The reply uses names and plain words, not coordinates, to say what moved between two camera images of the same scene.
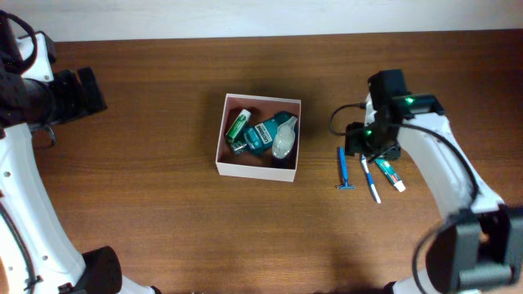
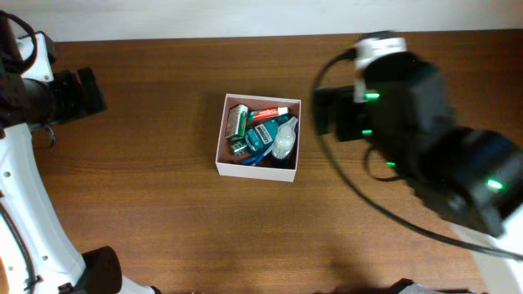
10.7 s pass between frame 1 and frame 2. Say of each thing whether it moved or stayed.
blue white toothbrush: moved
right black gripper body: moved
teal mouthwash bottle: stayed
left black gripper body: stayed
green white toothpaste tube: moved
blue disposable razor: moved
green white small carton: moved
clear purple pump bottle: stayed
